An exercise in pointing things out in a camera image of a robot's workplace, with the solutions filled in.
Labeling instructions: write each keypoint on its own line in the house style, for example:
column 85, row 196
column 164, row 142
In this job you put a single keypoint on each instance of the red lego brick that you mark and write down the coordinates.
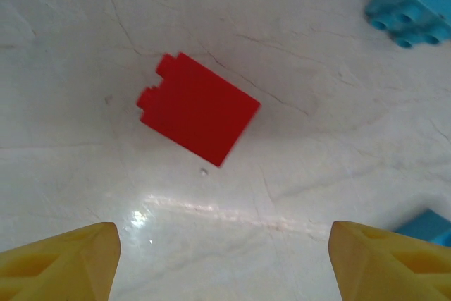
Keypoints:
column 201, row 110

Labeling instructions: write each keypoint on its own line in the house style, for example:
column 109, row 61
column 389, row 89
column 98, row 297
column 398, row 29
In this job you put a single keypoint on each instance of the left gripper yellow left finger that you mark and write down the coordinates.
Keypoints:
column 60, row 269

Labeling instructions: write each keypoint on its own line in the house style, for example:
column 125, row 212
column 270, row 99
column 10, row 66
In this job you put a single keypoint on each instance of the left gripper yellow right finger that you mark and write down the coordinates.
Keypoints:
column 387, row 273

